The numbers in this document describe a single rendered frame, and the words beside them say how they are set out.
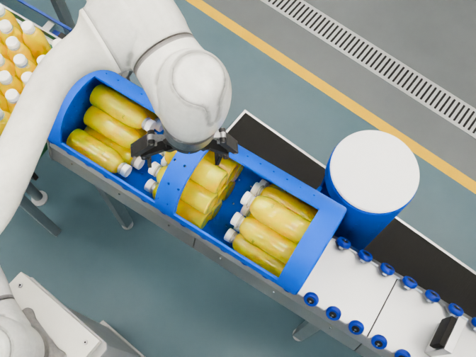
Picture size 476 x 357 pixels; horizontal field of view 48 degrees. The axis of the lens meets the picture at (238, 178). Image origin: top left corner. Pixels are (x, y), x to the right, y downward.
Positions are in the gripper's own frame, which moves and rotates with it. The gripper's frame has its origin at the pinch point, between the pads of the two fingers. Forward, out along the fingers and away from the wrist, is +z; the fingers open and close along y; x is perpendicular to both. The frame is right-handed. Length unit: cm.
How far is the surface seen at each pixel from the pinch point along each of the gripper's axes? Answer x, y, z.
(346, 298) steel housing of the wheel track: 31, -50, 55
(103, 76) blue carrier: -37, 19, 44
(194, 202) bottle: 1.7, -4.8, 43.3
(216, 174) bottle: -4.7, -10.8, 36.7
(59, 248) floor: 0, 53, 166
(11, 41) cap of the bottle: -57, 49, 61
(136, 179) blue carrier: -10, 12, 62
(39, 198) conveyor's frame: -25, 63, 166
